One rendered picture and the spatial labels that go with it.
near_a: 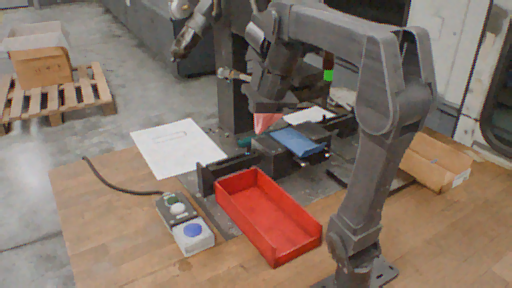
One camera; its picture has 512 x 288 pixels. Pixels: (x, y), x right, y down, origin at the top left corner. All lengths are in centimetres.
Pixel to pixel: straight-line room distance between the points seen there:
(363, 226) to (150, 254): 44
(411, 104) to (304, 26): 21
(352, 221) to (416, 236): 30
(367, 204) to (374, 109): 17
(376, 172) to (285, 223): 35
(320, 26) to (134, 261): 57
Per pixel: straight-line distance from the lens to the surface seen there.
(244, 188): 94
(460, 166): 112
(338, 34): 55
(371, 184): 57
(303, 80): 88
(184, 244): 78
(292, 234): 83
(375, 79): 48
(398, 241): 87
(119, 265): 82
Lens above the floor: 148
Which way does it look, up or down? 31 degrees down
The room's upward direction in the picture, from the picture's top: straight up
